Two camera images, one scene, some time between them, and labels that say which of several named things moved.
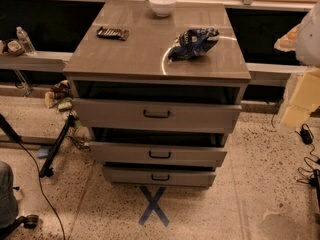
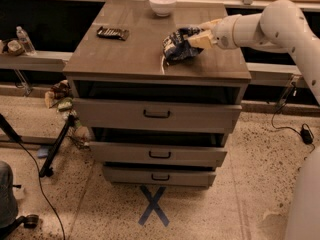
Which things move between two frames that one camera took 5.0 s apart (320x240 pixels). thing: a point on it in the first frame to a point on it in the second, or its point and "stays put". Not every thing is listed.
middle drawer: x=153 y=155 stays put
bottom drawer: x=159 y=176 stays put
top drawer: x=152 y=115 stays put
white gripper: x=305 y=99 to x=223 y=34
